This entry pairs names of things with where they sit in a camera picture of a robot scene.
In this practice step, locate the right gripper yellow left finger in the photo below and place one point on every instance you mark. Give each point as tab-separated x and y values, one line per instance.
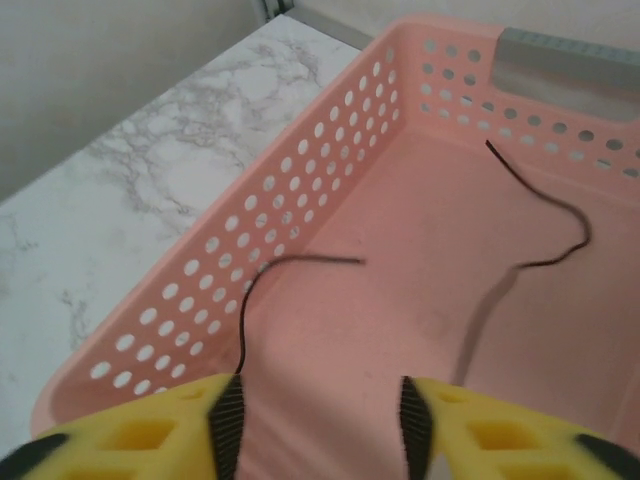
125	440

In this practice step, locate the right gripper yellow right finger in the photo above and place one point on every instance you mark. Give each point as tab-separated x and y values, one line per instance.
510	440

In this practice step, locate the pink plastic basket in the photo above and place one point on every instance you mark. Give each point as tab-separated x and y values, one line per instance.
400	225

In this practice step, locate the aluminium frame post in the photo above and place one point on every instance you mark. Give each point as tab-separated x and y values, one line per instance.
275	7

